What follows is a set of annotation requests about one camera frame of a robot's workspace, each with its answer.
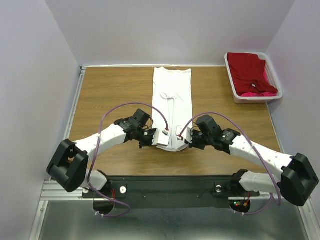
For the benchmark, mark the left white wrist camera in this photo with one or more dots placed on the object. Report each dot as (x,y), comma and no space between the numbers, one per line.
(161,138)

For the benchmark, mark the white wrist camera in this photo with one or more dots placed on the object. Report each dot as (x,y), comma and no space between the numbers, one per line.
(186,136)
(161,138)

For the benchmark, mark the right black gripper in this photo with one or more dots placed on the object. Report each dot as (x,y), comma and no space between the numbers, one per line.
(192,144)

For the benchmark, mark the white plastic basket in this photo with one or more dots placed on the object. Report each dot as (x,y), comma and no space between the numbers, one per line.
(272,77)

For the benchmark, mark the white t shirt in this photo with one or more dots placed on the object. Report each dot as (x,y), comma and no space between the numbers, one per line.
(172,96)

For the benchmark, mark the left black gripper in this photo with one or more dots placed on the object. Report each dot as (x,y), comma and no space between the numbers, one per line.
(149,143)

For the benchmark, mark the red t shirt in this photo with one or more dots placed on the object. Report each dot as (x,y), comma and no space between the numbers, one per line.
(247,71)

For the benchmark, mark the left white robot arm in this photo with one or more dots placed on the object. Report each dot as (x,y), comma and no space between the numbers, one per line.
(69,164)

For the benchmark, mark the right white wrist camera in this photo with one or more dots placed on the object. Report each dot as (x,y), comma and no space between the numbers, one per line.
(186,136)

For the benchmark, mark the aluminium left rail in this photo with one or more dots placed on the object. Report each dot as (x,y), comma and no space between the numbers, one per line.
(71,105)

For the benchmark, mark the pink t shirt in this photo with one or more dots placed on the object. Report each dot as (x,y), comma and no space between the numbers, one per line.
(262,94)

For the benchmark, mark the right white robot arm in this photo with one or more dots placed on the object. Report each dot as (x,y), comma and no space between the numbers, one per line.
(290,177)

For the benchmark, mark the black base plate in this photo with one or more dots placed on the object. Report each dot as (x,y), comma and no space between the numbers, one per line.
(151,192)

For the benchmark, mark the aluminium right rail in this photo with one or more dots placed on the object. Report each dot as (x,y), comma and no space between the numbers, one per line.
(275,130)

